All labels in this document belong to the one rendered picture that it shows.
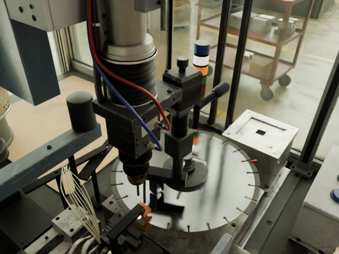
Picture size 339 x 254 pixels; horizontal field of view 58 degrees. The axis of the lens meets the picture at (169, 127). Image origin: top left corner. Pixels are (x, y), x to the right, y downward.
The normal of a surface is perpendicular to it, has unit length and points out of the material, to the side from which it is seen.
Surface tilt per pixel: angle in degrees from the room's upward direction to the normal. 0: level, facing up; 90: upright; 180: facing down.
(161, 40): 90
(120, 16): 90
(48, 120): 0
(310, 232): 90
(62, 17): 90
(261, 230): 0
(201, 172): 5
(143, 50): 76
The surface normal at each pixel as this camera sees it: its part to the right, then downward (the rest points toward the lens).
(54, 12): 0.80, 0.37
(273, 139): 0.02, -0.80
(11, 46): -0.60, 0.47
